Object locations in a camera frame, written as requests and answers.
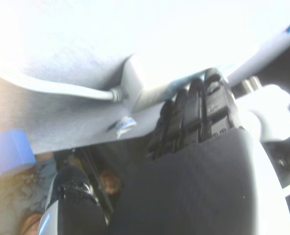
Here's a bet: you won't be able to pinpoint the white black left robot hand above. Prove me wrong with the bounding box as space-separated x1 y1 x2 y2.
38 68 283 235

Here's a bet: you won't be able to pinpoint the white charger adapter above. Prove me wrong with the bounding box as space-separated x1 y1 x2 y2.
242 76 290 111

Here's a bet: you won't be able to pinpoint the white power strip blue sockets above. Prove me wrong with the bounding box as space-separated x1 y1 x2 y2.
121 18 290 115

